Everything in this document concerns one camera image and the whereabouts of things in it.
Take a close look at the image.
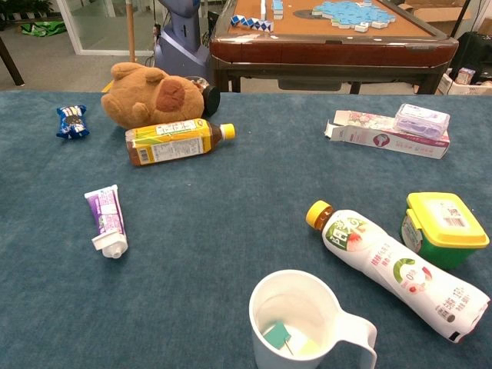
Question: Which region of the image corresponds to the peach drink bottle white label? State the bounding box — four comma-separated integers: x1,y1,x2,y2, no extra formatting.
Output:
305,199,491,344

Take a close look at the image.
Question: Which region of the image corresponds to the purple wet wipes pack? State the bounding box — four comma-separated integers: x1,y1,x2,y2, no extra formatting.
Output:
392,102,451,139

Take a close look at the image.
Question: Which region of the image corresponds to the green binder clip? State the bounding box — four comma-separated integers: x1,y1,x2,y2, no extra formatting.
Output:
262,321,295,357

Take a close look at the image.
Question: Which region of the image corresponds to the white storage basket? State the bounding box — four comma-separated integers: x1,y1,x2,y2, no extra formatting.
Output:
437,67,492,96

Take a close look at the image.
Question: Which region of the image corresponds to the white plastic mug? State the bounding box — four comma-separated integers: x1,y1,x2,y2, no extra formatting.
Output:
248,269,379,369

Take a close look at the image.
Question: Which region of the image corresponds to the blue cookie snack packet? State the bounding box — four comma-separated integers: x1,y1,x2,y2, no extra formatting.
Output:
55,105,91,140

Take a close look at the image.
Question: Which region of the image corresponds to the blue mahjong tile pile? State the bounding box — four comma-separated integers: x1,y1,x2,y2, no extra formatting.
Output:
311,0,397,34

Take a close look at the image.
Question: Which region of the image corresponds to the blue white snake puzzle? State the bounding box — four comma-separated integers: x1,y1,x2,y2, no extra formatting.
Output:
229,15,274,32

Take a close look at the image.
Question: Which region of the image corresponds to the wooden pole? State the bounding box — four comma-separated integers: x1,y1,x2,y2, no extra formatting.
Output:
125,0,138,63

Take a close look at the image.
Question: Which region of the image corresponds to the tea bottle yellow label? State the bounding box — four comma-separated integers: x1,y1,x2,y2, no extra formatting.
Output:
125,118,236,167

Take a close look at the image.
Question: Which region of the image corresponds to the brown plush capybara toy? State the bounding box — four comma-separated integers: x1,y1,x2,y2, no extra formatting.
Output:
101,61,205,131

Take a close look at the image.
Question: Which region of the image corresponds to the white pink toothpaste carton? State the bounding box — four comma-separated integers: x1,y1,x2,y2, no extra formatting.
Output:
323,109,450,160

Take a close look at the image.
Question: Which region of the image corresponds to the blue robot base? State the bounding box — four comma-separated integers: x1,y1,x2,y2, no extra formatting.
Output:
153,0,211,81

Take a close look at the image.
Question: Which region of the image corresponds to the green bag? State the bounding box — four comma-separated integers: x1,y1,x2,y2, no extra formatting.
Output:
19,21,67,37

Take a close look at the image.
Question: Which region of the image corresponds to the blue felt table cover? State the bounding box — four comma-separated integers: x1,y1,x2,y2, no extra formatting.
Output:
0,90,492,369

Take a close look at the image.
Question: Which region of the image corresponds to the purple white tube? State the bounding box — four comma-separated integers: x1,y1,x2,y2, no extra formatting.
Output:
84,184,129,260

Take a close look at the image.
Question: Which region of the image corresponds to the cardboard box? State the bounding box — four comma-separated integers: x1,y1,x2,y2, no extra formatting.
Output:
397,0,472,22

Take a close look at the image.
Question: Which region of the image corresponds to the green container yellow lid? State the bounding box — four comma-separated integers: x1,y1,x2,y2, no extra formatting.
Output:
401,191,490,270

